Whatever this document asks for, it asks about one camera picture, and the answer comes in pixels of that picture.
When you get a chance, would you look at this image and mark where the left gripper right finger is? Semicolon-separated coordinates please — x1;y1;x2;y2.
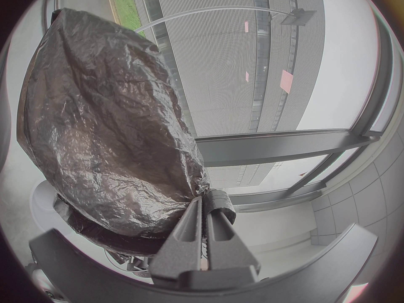
203;190;262;282

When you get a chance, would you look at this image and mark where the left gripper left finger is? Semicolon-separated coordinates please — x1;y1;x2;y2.
149;196;204;285

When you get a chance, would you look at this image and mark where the black plastic bag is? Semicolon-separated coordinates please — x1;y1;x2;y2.
17;8;211;256

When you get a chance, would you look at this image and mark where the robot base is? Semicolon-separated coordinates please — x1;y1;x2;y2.
28;182;158;280

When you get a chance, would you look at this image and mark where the window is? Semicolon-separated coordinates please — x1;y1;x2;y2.
44;0;404;214

